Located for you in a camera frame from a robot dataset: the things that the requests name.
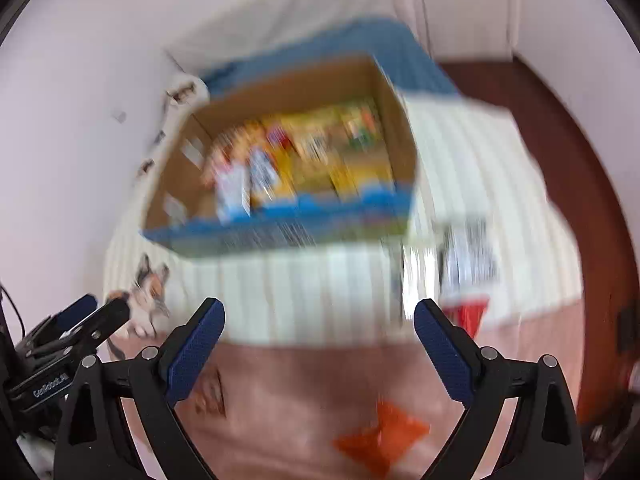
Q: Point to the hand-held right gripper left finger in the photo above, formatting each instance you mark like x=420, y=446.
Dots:
x=195, y=355

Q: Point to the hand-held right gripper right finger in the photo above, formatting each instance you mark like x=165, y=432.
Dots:
x=445, y=355

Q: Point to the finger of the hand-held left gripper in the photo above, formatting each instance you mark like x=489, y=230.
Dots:
x=107, y=319
x=75, y=311

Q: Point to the brown snack packet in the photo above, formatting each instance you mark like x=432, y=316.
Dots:
x=210, y=394

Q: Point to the small red snack packet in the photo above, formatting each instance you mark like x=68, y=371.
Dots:
x=467, y=316

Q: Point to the plain white snack packet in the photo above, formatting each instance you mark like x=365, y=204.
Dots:
x=416, y=272

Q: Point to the orange snack packet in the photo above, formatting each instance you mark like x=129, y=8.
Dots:
x=384, y=435

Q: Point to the white grey printed packet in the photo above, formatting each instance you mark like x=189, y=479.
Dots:
x=470, y=255

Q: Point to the red and white snack packet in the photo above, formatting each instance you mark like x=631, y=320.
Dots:
x=229, y=190

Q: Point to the printed cardboard box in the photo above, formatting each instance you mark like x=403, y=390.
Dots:
x=280, y=200

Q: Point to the large noodle snack bag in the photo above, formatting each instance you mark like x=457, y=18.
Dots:
x=260, y=165

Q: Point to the yellow snack bag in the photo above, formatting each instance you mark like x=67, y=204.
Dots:
x=310, y=152

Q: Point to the green ball snack packet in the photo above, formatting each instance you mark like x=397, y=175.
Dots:
x=361, y=125

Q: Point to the cat printed blanket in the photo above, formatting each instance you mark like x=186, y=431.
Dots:
x=325, y=360

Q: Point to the bear print pillow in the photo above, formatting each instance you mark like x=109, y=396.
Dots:
x=180, y=95

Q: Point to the blue bed sheet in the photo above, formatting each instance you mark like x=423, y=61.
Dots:
x=400, y=55

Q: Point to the white door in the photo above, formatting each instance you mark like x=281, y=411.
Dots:
x=465, y=5

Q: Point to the white quilted pillow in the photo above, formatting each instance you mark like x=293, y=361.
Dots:
x=285, y=15

